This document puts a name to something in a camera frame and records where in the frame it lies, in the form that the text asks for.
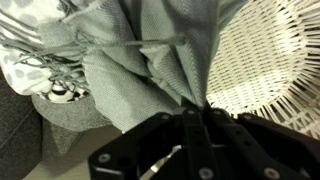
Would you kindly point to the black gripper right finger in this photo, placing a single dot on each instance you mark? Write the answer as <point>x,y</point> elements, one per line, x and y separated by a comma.
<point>253,150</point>

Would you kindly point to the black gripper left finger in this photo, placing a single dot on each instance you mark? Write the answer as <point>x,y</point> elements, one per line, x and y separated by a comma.
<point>196,143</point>

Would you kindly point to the grey fabric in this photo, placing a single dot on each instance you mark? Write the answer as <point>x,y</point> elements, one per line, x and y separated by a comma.
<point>133,76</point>

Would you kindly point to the white woven basket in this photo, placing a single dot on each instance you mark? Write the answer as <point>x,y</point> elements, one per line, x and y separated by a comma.
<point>263,60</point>

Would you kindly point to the grey sofa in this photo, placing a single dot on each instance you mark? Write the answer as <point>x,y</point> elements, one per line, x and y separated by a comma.
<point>30,140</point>

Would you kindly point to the white leaf patterned cloth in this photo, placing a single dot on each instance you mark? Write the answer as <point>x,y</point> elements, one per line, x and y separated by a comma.
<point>23,76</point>

